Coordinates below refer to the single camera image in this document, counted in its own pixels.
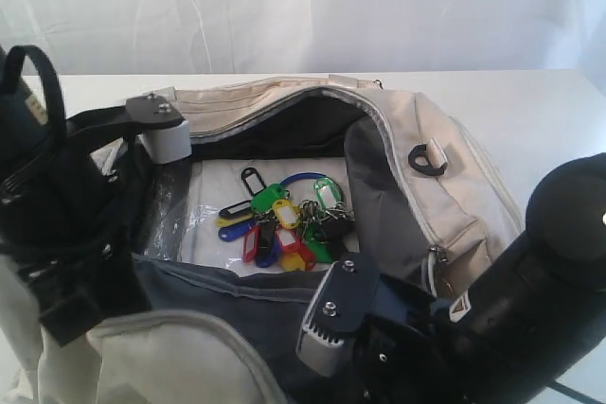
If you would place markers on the beige duffel bag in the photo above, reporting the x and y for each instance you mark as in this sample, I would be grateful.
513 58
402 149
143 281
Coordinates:
424 203

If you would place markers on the green key tag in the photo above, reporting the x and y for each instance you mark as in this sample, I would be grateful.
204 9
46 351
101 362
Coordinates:
264 200

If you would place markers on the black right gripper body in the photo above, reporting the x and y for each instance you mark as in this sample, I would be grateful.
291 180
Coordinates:
397 356

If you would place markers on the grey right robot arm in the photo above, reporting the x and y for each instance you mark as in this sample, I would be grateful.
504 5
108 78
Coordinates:
534 313

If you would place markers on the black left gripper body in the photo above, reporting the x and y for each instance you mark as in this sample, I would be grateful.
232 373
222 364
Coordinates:
71 229

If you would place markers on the red key tag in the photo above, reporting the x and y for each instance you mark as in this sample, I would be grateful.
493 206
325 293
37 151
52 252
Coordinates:
250 245

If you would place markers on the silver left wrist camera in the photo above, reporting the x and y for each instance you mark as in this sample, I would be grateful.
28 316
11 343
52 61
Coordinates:
163 131

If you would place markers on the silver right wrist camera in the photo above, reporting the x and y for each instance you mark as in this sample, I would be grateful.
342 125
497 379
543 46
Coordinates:
336 313

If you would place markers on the black key tag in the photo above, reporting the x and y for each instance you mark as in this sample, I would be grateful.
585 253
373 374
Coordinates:
237 210
252 181

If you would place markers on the yellow key tag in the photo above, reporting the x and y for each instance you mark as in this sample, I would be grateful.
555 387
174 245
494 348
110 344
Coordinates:
285 214

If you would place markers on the blue key tag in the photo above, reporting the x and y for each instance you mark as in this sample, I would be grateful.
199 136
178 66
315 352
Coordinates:
235 231

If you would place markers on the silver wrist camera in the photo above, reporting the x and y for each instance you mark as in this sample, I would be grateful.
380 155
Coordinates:
336 313
163 131

